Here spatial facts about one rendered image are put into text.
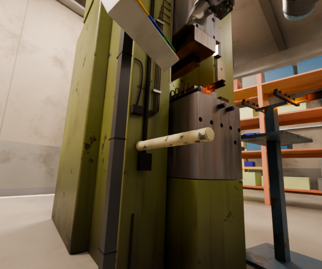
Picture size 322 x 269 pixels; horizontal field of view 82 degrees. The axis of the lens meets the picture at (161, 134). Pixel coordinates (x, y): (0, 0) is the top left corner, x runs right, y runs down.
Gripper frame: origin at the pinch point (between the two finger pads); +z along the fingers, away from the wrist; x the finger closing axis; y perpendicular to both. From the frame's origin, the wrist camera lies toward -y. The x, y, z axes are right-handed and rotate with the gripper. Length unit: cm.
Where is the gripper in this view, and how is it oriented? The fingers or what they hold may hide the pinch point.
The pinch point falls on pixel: (188, 20)
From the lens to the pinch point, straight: 83.8
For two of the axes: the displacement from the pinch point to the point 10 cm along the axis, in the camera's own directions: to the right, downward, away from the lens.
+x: 4.9, 1.9, 8.5
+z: -7.8, 5.4, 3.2
